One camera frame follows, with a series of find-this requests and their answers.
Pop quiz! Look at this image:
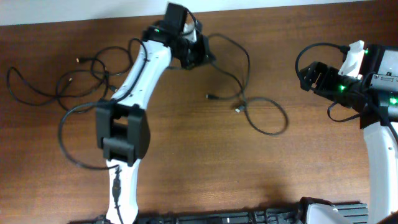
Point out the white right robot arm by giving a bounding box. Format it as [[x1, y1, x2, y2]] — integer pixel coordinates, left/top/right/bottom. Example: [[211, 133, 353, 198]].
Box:
[[295, 40, 397, 223]]

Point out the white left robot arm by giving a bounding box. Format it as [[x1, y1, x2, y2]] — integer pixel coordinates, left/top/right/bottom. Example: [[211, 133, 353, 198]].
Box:
[[96, 2, 215, 223]]

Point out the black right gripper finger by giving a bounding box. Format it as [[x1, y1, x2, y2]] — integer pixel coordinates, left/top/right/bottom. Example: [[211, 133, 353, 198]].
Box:
[[299, 73, 317, 91], [299, 62, 328, 78]]

